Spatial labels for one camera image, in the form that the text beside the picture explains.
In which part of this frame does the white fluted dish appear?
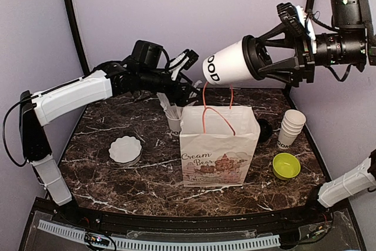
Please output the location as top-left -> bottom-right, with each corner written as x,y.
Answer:
108,136 -> 143,167

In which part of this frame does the white paper bag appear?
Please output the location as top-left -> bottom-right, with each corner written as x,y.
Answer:
179,103 -> 261,187

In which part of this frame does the stack of white paper cups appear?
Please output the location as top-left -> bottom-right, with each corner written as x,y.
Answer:
277,109 -> 306,149

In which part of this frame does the green bowl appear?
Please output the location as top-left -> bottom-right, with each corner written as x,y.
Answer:
272,153 -> 301,180

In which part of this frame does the stack of black lids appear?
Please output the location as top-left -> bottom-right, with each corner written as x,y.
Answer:
257,119 -> 273,143

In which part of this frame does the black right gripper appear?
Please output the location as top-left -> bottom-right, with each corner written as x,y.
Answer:
256,19 -> 367,85

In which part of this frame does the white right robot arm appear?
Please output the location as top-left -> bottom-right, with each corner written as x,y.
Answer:
256,0 -> 375,224

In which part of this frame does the paper cup holding straws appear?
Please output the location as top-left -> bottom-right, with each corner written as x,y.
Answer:
166,110 -> 182,136

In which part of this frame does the left black frame post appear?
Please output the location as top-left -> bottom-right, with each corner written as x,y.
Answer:
64,0 -> 90,75

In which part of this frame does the white cable duct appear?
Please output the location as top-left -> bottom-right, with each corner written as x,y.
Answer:
37,220 -> 281,250

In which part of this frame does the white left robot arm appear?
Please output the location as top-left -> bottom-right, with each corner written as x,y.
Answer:
15,40 -> 200,225

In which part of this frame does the bundle of wrapped straws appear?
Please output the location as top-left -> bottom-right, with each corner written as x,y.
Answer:
156,80 -> 203,119

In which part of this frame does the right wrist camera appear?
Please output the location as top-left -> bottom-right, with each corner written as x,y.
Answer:
277,2 -> 316,41

